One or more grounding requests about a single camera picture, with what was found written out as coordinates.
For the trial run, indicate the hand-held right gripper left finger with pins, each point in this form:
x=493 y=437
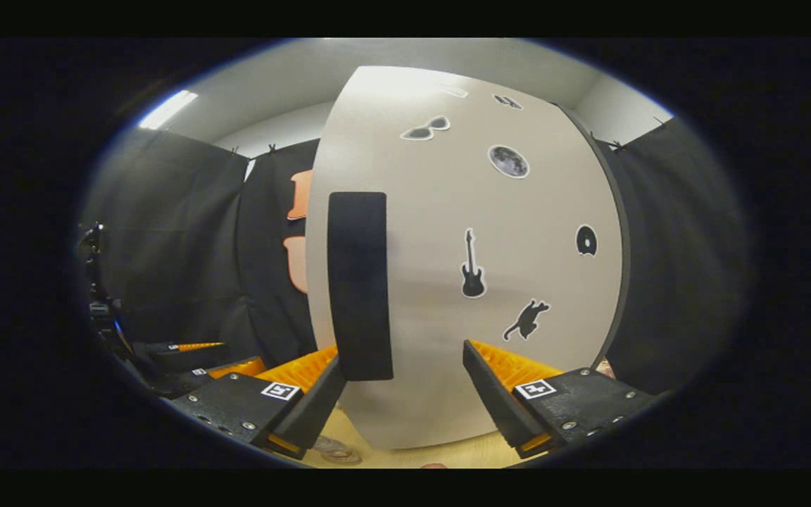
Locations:
x=307 y=412

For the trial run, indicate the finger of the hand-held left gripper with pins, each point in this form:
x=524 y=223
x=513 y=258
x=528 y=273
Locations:
x=166 y=358
x=180 y=384

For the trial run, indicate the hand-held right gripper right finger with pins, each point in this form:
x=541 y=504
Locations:
x=493 y=405

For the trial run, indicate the clear bottle with red label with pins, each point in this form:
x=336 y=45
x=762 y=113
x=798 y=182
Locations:
x=338 y=451

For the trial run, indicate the white cabinet door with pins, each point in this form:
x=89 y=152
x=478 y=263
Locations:
x=434 y=211

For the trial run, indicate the black backdrop cloth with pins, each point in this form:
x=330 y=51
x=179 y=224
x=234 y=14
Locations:
x=180 y=246

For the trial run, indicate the ceiling light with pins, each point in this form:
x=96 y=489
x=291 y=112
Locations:
x=167 y=109

